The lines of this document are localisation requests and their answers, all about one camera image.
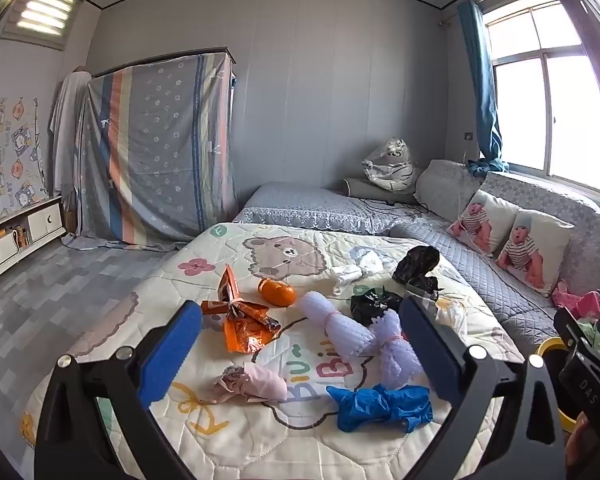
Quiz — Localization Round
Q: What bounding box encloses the white tissue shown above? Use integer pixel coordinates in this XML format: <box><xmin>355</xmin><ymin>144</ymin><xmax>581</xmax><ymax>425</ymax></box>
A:
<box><xmin>330</xmin><ymin>250</ymin><xmax>396</xmax><ymax>296</ymax></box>

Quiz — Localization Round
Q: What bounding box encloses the orange snack packet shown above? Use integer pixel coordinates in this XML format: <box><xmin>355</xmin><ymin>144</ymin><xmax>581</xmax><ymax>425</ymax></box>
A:
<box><xmin>200</xmin><ymin>264</ymin><xmax>241</xmax><ymax>331</ymax></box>

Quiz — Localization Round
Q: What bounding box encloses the blue plastic bag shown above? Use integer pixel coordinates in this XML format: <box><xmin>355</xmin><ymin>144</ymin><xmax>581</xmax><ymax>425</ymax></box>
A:
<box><xmin>326</xmin><ymin>384</ymin><xmax>433</xmax><ymax>433</ymax></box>

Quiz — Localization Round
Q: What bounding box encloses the cartoon bear printed blanket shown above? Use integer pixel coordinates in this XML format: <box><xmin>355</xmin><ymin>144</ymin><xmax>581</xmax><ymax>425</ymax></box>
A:
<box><xmin>22</xmin><ymin>222</ymin><xmax>526</xmax><ymax>480</ymax></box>

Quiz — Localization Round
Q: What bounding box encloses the white hanging garment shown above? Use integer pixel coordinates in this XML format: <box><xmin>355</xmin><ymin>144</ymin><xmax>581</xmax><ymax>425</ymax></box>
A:
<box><xmin>49</xmin><ymin>70</ymin><xmax>93</xmax><ymax>201</ymax></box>

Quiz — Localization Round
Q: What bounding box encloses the wardrobe under striped cloth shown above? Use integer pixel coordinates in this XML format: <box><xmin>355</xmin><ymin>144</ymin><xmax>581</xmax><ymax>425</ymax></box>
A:
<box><xmin>62</xmin><ymin>46</ymin><xmax>241</xmax><ymax>253</ymax></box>

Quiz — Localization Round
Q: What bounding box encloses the plush tiger in plastic bag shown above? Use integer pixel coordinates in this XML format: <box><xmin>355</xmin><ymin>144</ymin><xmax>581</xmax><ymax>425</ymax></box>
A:
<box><xmin>361</xmin><ymin>137</ymin><xmax>421</xmax><ymax>192</ymax></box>

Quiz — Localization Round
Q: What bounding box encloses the baby print pillow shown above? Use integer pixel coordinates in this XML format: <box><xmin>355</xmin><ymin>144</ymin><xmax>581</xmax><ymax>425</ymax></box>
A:
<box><xmin>495</xmin><ymin>208</ymin><xmax>576</xmax><ymax>297</ymax></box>
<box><xmin>447</xmin><ymin>190</ymin><xmax>521</xmax><ymax>256</ymax></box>

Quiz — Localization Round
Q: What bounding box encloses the green cloth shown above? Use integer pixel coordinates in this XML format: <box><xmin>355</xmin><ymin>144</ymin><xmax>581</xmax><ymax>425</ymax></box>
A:
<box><xmin>577</xmin><ymin>322</ymin><xmax>600</xmax><ymax>348</ymax></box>

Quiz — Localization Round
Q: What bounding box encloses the person's right hand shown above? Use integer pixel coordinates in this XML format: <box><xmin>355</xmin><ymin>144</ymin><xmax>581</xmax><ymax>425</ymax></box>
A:
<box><xmin>564</xmin><ymin>422</ymin><xmax>590</xmax><ymax>468</ymax></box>

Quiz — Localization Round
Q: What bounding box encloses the lavender foam net sleeve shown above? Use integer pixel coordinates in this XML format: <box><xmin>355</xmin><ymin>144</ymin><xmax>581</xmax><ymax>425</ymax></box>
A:
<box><xmin>297</xmin><ymin>290</ymin><xmax>374</xmax><ymax>356</ymax></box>
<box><xmin>370</xmin><ymin>309</ymin><xmax>426</xmax><ymax>391</ymax></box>

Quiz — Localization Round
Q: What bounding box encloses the pink cloth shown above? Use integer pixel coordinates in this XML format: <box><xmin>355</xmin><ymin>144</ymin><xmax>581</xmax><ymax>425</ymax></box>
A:
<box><xmin>551</xmin><ymin>280</ymin><xmax>600</xmax><ymax>318</ymax></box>

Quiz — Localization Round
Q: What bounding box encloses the grey quilted corner sofa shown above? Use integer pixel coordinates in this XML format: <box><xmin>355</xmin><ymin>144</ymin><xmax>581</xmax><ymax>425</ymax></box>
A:
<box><xmin>232</xmin><ymin>159</ymin><xmax>600</xmax><ymax>358</ymax></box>

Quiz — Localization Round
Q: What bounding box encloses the grey folded pillow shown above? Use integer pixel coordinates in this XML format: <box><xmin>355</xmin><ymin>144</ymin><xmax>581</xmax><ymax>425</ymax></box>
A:
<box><xmin>342</xmin><ymin>177</ymin><xmax>421</xmax><ymax>205</ymax></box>

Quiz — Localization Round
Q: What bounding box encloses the white low cabinet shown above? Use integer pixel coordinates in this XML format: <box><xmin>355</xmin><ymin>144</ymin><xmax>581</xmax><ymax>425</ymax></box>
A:
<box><xmin>0</xmin><ymin>196</ymin><xmax>67</xmax><ymax>291</ymax></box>

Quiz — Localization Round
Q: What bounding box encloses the pink plastic bag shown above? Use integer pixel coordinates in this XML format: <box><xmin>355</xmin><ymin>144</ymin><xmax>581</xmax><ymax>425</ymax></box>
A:
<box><xmin>214</xmin><ymin>361</ymin><xmax>288</xmax><ymax>405</ymax></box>

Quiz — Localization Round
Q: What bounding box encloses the white plastic wrap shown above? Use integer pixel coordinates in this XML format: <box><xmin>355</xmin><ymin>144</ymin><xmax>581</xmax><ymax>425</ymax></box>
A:
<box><xmin>432</xmin><ymin>297</ymin><xmax>468</xmax><ymax>341</ymax></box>

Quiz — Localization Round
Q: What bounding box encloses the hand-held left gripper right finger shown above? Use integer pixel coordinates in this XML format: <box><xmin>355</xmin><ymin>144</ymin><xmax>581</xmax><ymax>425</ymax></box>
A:
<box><xmin>399</xmin><ymin>296</ymin><xmax>567</xmax><ymax>480</ymax></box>

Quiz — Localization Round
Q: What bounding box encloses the yellow trash bin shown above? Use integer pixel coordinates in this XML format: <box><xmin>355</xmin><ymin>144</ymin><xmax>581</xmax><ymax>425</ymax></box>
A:
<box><xmin>537</xmin><ymin>337</ymin><xmax>581</xmax><ymax>433</ymax></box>

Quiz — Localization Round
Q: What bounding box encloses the orange plastic container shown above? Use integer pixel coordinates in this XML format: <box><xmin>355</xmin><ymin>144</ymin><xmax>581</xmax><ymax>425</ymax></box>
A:
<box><xmin>258</xmin><ymin>278</ymin><xmax>297</xmax><ymax>307</ymax></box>

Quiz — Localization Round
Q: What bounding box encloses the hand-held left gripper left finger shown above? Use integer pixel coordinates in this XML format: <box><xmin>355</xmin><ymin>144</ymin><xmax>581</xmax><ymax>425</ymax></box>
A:
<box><xmin>34</xmin><ymin>301</ymin><xmax>203</xmax><ymax>480</ymax></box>

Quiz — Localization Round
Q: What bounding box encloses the small window with blinds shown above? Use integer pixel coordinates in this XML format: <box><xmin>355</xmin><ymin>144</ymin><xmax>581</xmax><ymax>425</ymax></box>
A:
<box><xmin>0</xmin><ymin>0</ymin><xmax>87</xmax><ymax>52</ymax></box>

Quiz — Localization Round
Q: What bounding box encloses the cartoon wall sticker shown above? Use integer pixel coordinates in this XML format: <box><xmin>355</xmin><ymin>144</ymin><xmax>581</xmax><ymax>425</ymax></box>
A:
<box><xmin>0</xmin><ymin>96</ymin><xmax>51</xmax><ymax>231</ymax></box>

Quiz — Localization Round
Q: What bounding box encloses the black plastic bag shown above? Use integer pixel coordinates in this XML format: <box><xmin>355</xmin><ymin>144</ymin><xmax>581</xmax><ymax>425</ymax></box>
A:
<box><xmin>350</xmin><ymin>285</ymin><xmax>403</xmax><ymax>326</ymax></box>
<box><xmin>392</xmin><ymin>246</ymin><xmax>441</xmax><ymax>301</ymax></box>

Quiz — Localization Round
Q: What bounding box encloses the orange foil wrapper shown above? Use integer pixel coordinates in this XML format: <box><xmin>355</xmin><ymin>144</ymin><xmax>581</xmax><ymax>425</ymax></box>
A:
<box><xmin>223</xmin><ymin>300</ymin><xmax>282</xmax><ymax>355</ymax></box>

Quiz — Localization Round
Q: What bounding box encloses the black cable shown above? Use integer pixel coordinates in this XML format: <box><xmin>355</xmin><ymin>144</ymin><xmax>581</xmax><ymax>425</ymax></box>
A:
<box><xmin>360</xmin><ymin>195</ymin><xmax>431</xmax><ymax>217</ymax></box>

